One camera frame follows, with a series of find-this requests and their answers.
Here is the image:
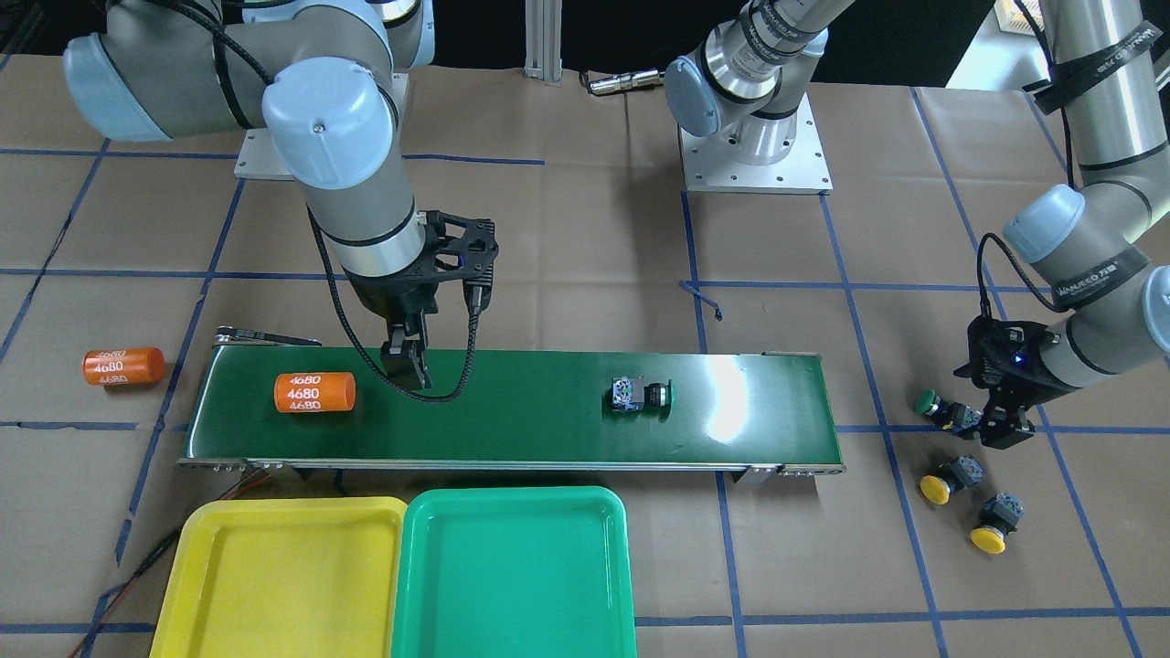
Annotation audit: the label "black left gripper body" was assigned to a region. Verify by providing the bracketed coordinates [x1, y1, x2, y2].
[954, 316, 1061, 409]

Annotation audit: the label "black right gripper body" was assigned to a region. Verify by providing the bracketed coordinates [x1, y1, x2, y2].
[347, 211, 500, 342]

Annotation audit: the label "green push button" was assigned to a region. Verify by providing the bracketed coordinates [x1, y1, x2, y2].
[606, 376, 676, 413]
[914, 390, 982, 437]

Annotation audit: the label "orange cylinder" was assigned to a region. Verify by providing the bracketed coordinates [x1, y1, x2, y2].
[271, 372, 356, 414]
[82, 347, 166, 388]

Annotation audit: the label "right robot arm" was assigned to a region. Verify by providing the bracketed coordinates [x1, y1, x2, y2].
[63, 1, 500, 400]

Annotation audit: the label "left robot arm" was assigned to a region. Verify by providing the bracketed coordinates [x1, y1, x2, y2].
[665, 1, 1166, 450]

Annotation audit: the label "yellow push button upper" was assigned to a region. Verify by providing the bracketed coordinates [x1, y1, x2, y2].
[918, 454, 986, 505]

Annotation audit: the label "yellow push button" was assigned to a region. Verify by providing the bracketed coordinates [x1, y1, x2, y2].
[918, 454, 986, 505]
[968, 492, 1024, 555]

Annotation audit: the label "yellow push button lower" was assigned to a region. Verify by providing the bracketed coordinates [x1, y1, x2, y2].
[968, 492, 1024, 555]

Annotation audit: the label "green conveyor belt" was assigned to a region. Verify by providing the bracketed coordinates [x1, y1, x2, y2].
[179, 342, 845, 479]

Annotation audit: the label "green plastic tray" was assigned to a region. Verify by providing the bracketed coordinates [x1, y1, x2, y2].
[391, 484, 638, 657]

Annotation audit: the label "yellow plastic tray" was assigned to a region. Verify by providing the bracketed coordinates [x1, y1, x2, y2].
[151, 496, 407, 657]

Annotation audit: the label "red black wires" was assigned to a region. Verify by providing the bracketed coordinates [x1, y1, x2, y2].
[69, 466, 284, 658]

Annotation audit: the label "aluminium frame post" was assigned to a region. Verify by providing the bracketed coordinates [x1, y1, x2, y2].
[523, 0, 563, 87]

